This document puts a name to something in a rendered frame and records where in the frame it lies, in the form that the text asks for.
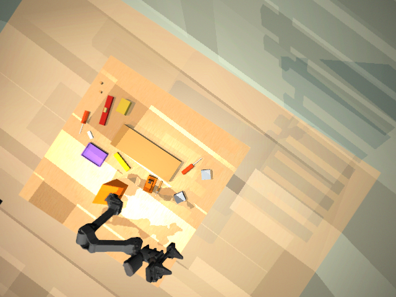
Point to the yellow flat bar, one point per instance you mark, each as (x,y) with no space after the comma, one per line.
(122,161)

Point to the purple rectangular tray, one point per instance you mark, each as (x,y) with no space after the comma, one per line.
(94,154)

